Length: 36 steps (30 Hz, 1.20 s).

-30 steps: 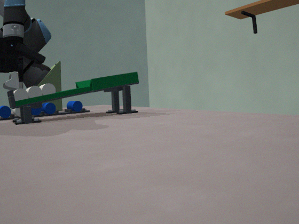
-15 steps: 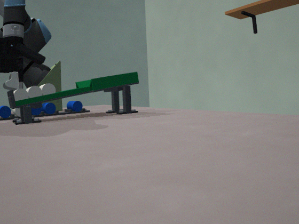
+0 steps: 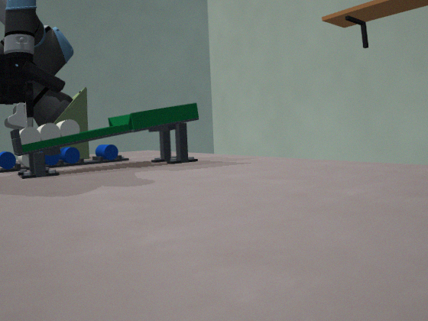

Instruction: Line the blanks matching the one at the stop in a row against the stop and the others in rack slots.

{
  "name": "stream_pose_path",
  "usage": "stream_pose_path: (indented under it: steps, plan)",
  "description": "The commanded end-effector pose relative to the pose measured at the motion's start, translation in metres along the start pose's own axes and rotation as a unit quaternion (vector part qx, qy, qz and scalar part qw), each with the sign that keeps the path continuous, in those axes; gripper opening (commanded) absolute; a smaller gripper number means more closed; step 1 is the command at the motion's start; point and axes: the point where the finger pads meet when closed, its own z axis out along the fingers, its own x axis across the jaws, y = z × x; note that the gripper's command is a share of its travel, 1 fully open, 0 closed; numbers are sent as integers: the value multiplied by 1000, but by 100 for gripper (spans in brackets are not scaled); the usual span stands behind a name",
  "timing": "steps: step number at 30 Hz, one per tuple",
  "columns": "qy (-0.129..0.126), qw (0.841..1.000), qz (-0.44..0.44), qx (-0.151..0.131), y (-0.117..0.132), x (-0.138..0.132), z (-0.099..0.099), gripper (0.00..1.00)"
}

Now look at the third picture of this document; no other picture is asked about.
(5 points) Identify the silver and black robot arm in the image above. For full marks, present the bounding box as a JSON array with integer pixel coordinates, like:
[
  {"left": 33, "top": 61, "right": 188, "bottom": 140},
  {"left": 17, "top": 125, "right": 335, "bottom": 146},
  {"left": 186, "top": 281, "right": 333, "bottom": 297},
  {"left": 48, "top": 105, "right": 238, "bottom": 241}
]
[{"left": 0, "top": 0, "right": 73, "bottom": 127}]

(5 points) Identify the blue cylinder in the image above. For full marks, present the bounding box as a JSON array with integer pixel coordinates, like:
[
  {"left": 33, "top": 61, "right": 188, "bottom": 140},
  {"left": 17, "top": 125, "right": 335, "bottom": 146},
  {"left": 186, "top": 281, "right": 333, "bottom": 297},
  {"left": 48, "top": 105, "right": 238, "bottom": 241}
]
[
  {"left": 0, "top": 151, "right": 16, "bottom": 170},
  {"left": 45, "top": 154, "right": 60, "bottom": 165},
  {"left": 96, "top": 144, "right": 118, "bottom": 160},
  {"left": 59, "top": 148, "right": 80, "bottom": 164}
]

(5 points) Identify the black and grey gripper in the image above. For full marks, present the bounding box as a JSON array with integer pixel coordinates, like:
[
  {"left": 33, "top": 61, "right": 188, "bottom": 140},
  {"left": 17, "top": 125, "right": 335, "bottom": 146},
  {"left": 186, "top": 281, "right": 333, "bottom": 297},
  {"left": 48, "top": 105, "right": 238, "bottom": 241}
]
[{"left": 0, "top": 52, "right": 34, "bottom": 131}]

